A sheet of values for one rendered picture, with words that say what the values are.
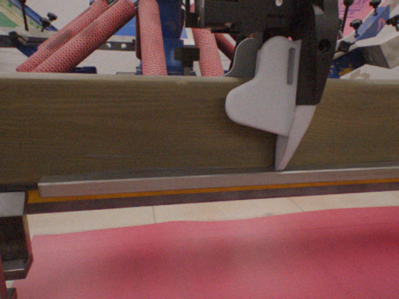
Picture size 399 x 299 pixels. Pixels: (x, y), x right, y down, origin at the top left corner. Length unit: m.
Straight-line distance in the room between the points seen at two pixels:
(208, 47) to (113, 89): 0.53
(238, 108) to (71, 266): 0.18
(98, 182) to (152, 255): 0.10
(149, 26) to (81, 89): 0.56
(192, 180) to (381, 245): 0.20
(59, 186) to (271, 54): 0.16
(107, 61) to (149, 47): 3.62
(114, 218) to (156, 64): 0.40
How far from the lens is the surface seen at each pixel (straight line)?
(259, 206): 0.37
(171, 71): 0.95
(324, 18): 0.21
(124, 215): 0.35
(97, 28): 0.83
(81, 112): 0.22
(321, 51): 0.21
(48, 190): 0.22
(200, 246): 0.30
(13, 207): 0.24
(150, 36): 0.74
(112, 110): 0.22
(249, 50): 0.27
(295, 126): 0.22
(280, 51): 0.22
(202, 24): 0.21
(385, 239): 0.36
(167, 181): 0.22
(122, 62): 4.32
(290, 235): 0.33
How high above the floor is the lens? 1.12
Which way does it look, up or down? 18 degrees down
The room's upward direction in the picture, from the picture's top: 2 degrees clockwise
